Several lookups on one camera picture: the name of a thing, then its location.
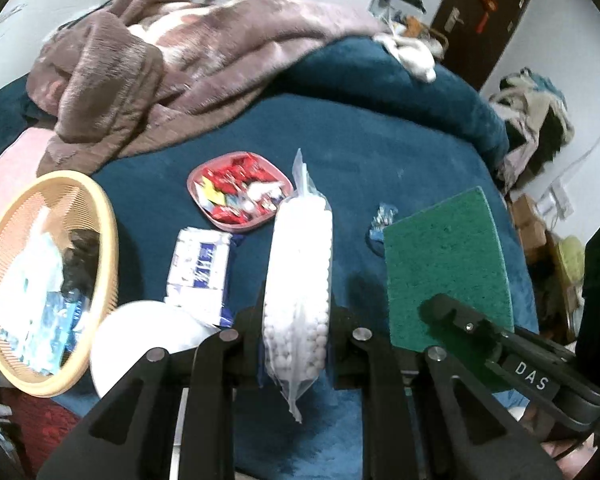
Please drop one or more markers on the white round plate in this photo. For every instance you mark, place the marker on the white round plate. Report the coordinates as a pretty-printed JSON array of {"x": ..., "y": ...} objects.
[{"x": 145, "y": 325}]

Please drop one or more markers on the cardboard box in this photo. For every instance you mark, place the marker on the cardboard box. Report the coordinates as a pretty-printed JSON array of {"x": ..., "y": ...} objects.
[{"x": 527, "y": 222}]

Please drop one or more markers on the clear bag of white balls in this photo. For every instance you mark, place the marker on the clear bag of white balls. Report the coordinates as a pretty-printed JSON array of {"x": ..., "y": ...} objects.
[{"x": 295, "y": 285}]

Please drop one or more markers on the green scouring pad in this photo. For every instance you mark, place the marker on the green scouring pad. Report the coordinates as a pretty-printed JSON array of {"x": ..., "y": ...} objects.
[{"x": 445, "y": 260}]

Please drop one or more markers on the pile of clothes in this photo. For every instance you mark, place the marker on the pile of clothes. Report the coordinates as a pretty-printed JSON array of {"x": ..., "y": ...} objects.
[{"x": 535, "y": 115}]

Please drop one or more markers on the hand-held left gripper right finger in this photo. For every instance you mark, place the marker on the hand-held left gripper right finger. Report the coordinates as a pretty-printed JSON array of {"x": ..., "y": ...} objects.
[{"x": 342, "y": 350}]

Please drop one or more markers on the white fluffy cloth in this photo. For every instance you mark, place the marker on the white fluffy cloth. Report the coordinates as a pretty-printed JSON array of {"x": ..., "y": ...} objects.
[{"x": 410, "y": 55}]

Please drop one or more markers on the small blue packet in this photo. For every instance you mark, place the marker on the small blue packet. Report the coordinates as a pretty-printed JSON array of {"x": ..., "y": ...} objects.
[{"x": 381, "y": 222}]

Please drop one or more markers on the beige woven basket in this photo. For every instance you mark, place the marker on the beige woven basket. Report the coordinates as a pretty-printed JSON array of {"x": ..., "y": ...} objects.
[{"x": 107, "y": 260}]

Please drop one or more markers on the blue plastic packet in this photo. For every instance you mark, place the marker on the blue plastic packet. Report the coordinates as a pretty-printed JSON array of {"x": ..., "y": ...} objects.
[{"x": 55, "y": 325}]

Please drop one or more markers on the dark brown door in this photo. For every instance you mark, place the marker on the dark brown door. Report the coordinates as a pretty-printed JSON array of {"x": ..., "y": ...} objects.
[{"x": 505, "y": 35}]

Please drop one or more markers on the red patterned cloth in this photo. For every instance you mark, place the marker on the red patterned cloth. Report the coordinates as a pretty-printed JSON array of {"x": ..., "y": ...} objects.
[{"x": 45, "y": 435}]

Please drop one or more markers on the pink plastic tray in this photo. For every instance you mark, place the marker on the pink plastic tray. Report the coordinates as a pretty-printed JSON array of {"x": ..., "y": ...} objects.
[{"x": 195, "y": 195}]

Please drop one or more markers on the blue white wavy cleaning cloth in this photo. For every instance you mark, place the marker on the blue white wavy cleaning cloth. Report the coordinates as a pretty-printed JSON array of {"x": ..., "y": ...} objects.
[{"x": 32, "y": 270}]

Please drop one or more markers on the red door ornament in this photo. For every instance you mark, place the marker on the red door ornament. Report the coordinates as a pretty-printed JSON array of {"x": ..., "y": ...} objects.
[{"x": 487, "y": 5}]

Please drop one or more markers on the white blue tissue packet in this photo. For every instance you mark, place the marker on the white blue tissue packet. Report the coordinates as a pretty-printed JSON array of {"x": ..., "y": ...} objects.
[{"x": 200, "y": 270}]

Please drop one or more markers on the pile of wrapped candies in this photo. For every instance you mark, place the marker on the pile of wrapped candies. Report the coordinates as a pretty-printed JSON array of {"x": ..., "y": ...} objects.
[{"x": 237, "y": 187}]

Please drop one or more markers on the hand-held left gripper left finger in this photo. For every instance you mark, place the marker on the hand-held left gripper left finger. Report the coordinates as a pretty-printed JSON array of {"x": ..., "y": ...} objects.
[{"x": 247, "y": 342}]

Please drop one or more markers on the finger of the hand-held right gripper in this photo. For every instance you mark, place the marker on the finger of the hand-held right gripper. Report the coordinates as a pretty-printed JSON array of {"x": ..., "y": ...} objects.
[{"x": 460, "y": 322}]

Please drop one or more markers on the black cloth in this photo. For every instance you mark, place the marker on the black cloth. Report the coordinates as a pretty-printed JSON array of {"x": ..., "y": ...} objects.
[{"x": 82, "y": 260}]

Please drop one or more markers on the person's right hand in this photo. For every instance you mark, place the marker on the person's right hand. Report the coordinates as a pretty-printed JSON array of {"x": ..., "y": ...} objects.
[{"x": 577, "y": 460}]

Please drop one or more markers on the pink cloth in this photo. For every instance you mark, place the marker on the pink cloth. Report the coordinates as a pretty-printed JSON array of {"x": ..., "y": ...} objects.
[{"x": 15, "y": 160}]

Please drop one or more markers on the teal plush blanket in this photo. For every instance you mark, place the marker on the teal plush blanket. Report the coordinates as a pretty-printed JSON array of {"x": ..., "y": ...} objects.
[{"x": 380, "y": 135}]

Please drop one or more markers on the brown plush blanket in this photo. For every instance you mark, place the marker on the brown plush blanket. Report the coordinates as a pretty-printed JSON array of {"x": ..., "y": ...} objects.
[{"x": 205, "y": 60}]

